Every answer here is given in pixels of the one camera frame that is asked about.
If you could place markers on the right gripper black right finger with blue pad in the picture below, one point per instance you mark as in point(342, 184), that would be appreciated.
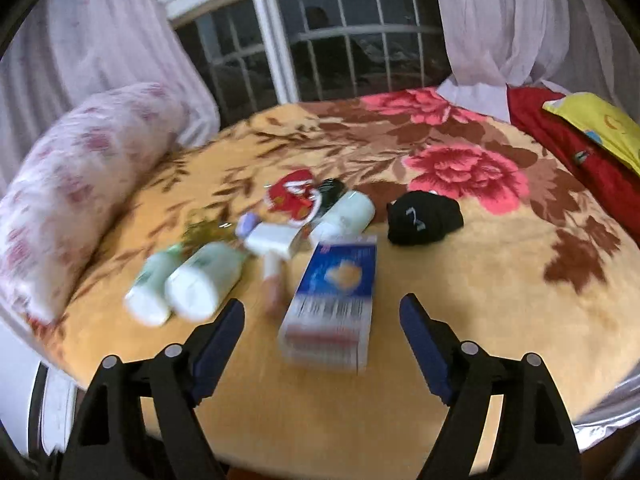
point(535, 438)

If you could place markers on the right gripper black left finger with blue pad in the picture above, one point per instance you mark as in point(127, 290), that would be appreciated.
point(137, 419)

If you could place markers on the white green bottle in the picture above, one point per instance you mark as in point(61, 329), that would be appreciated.
point(197, 288)
point(349, 216)
point(145, 300)

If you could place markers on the pink lip gloss tube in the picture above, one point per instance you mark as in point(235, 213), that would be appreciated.
point(274, 293)

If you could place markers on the blue red medicine box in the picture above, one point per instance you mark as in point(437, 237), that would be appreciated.
point(328, 321)

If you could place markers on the black knit pouch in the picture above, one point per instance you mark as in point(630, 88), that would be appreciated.
point(422, 218)

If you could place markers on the purple white small case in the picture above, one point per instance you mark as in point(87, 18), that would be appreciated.
point(246, 224)

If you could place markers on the red crochet pouch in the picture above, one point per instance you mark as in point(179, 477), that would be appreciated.
point(296, 194)

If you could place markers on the white charger plug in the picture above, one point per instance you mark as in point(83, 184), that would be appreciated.
point(272, 237)

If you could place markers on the red blanket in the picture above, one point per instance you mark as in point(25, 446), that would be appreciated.
point(612, 184)

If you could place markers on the pink floral rolled quilt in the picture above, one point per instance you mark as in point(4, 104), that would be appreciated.
point(70, 188)

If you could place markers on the floral beige fleece blanket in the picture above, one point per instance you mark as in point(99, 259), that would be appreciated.
point(521, 236)

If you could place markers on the yellow cartoon pillow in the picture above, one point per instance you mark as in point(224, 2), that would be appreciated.
point(607, 125)

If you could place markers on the dark green small bottle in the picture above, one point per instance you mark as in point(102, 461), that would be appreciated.
point(331, 190)

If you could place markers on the left sheer white curtain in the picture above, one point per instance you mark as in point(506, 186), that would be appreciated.
point(68, 50)

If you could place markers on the sheer white curtain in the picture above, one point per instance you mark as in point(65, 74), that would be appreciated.
point(68, 50)
point(565, 45)

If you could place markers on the right sheer white curtain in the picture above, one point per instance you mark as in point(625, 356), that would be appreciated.
point(565, 45)

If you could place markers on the white barred window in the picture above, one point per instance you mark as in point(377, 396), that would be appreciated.
point(255, 54)

